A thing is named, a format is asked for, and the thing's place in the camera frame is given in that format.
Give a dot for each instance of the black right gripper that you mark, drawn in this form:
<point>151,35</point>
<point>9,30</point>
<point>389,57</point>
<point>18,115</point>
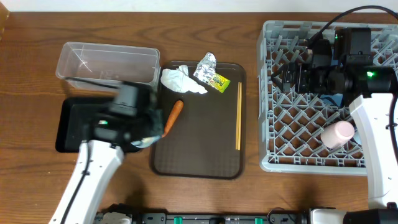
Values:
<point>302,71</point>

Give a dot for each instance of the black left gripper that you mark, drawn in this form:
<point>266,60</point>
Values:
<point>160,116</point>

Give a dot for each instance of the light blue rice bowl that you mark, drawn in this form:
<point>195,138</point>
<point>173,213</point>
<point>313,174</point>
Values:
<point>145,142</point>

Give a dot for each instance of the orange carrot piece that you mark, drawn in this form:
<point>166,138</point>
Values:
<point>176,110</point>

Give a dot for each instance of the wooden chopstick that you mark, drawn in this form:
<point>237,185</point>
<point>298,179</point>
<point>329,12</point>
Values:
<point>237,119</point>
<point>239,116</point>

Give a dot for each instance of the white napkin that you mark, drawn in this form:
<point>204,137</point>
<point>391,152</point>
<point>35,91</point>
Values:
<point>179,81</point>

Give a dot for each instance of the dark blue plate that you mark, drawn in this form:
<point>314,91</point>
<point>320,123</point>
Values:
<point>334,99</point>

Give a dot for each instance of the yellow snack wrapper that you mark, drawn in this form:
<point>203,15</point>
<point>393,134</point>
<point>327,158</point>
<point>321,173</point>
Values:
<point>219,82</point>

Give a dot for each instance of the pink cup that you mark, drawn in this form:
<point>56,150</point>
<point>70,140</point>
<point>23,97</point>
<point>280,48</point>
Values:
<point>337,134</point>

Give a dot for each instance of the aluminium foil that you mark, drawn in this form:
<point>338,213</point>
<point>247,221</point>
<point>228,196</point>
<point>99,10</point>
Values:
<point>206,68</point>

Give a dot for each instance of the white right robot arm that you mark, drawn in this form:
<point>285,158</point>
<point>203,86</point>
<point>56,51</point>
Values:
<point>370,92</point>

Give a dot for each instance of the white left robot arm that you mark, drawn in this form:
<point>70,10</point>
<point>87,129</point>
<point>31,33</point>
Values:
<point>97,162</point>

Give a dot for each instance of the grey dishwasher rack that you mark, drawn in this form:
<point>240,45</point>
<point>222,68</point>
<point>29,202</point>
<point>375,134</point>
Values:
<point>290,124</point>

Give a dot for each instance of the brown serving tray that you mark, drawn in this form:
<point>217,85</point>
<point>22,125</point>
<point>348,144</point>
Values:
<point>202,141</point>

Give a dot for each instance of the black tray bin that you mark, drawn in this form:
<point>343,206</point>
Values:
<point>89,118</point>

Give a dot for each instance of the clear plastic bin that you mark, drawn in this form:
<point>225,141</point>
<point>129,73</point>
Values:
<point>109,64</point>

